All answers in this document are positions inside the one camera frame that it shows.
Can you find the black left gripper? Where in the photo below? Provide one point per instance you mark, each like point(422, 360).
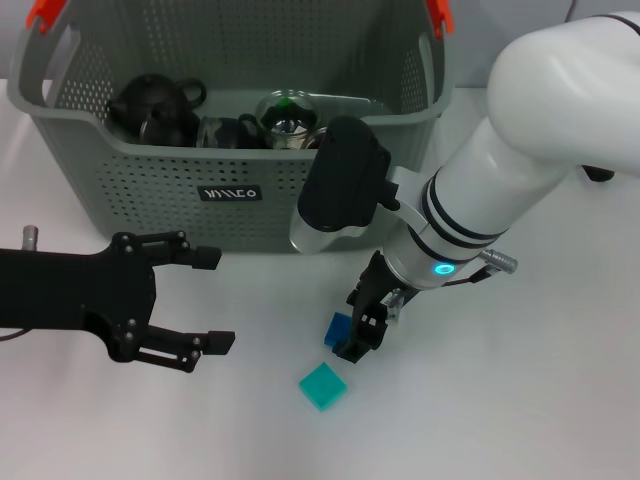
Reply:
point(75, 290)

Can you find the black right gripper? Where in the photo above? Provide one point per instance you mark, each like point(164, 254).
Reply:
point(380, 290)

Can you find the blue square toy block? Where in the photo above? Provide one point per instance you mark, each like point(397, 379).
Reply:
point(336, 327)

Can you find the glass teacup black sleeve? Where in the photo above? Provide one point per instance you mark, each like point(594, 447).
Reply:
point(287, 125)
point(165, 130)
point(225, 132)

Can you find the green toy block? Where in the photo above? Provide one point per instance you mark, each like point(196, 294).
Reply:
point(286, 102)

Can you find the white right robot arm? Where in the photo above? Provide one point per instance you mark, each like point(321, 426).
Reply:
point(525, 125)

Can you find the teal square toy block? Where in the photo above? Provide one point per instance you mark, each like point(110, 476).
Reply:
point(324, 386)

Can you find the grey perforated storage basket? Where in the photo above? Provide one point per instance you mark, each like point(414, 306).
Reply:
point(200, 165)

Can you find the black clay teapot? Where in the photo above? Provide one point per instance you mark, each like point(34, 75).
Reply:
point(150, 97)

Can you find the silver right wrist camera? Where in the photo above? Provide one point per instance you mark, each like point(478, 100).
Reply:
point(345, 175)

